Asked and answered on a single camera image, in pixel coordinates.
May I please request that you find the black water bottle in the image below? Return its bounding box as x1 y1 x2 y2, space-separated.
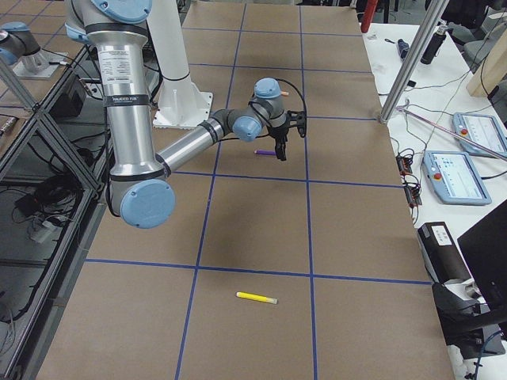
421 24 448 65

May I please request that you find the black cardboard box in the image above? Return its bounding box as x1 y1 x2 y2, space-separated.
417 222 471 284

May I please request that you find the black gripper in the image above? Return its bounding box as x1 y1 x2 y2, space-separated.
269 126 288 161

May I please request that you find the blue teach pendant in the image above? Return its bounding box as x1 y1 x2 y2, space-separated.
452 112 506 157
422 150 492 206

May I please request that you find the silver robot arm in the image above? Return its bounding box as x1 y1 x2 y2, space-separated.
66 1 291 229

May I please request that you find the near blue teach pendant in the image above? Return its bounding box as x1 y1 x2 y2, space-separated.
422 150 492 206

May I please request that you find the metal grabber stick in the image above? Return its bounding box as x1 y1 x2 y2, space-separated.
395 103 506 162

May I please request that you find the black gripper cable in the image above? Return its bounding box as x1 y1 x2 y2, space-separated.
276 78 308 120

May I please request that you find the black computer monitor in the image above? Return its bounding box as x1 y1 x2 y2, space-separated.
458 201 506 309

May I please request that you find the red cylinder bottle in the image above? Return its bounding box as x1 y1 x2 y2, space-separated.
360 0 378 33

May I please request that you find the folded blue umbrella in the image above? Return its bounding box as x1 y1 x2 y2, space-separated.
397 39 410 61

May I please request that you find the yellow highlighter pen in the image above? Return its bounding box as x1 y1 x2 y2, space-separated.
235 291 278 305

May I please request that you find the far blue teach pendant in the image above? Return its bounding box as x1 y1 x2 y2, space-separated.
452 112 506 157

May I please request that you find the aluminium frame post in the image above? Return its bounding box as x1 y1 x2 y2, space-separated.
379 0 449 124

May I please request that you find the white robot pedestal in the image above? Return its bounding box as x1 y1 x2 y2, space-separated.
147 1 213 129

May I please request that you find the purple highlighter pen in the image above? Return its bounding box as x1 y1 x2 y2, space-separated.
254 150 276 156

